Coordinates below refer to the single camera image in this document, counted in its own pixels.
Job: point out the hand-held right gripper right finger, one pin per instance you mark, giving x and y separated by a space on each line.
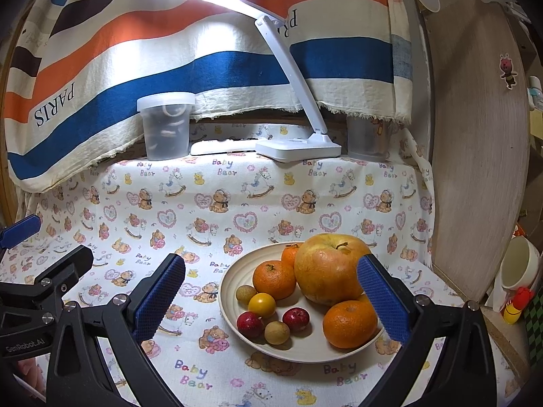
382 301

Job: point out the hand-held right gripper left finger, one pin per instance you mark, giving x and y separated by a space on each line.
163 296

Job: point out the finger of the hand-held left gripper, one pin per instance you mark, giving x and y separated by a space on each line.
63 269
19 231

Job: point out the large orange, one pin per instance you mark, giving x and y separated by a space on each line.
350 324

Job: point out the large yellow apple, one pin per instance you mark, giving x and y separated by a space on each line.
326 269

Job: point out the cream round plate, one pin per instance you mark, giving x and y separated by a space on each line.
237 275

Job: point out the brown longan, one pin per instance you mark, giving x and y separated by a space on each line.
246 294
277 332

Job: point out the small red fruit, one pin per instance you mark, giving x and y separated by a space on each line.
295 318
250 324

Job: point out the small yellow round fruit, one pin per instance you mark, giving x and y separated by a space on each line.
261 304

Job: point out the small mandarin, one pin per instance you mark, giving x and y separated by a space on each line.
290 255
273 280

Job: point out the person's left hand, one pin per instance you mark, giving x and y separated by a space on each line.
29 375

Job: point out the bear print cloth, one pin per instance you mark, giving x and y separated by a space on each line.
191 203

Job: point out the yellow and red toy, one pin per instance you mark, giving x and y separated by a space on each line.
515 307

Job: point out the white cup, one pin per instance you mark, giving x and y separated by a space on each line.
517 265

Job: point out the green checkered mat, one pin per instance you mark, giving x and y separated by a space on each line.
534 320

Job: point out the white remote control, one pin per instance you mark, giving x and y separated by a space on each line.
225 147

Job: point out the lidded clear plastic container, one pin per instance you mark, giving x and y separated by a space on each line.
165 131

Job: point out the white desk lamp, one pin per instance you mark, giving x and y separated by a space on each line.
297 150

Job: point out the wooden board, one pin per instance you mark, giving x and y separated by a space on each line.
466 135

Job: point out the striped cloth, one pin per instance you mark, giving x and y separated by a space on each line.
127 72

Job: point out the bear sticker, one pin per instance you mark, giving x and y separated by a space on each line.
508 72

